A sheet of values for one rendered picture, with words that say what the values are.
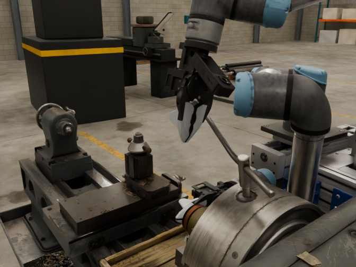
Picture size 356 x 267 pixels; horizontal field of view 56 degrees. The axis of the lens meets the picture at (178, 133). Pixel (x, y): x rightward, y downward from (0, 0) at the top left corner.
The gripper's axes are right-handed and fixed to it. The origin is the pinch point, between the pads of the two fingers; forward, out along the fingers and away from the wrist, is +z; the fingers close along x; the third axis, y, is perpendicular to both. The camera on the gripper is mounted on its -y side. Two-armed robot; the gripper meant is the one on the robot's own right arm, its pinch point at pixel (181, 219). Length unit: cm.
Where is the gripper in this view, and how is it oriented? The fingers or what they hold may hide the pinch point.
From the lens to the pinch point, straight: 87.1
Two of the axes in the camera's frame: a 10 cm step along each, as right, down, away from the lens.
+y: -5.9, -2.6, 7.6
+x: 0.0, -9.5, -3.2
